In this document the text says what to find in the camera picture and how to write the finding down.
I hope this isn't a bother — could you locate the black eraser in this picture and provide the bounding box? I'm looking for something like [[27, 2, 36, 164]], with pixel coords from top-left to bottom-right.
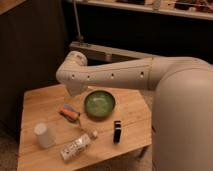
[[113, 121, 121, 144]]

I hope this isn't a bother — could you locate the clear plastic bottle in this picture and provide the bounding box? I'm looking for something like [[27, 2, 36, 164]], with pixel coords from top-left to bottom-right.
[[60, 131, 98, 162]]

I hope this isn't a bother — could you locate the cluttered background shelf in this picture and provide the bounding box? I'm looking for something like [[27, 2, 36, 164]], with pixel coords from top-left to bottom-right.
[[67, 0, 213, 21]]

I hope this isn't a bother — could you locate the green bowl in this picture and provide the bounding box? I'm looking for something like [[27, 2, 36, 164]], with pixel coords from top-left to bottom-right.
[[84, 90, 116, 119]]

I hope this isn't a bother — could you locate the wooden table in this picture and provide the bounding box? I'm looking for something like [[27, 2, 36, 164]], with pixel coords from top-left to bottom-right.
[[18, 85, 151, 171]]

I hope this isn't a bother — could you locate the metal pole stand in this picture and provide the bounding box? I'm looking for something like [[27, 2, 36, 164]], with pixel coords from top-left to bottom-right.
[[73, 0, 84, 44]]

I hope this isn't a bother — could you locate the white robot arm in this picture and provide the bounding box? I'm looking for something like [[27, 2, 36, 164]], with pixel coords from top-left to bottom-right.
[[56, 51, 213, 171]]

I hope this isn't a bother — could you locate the grey metal bench rail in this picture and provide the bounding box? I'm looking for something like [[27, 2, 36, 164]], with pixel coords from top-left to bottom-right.
[[69, 41, 153, 62]]

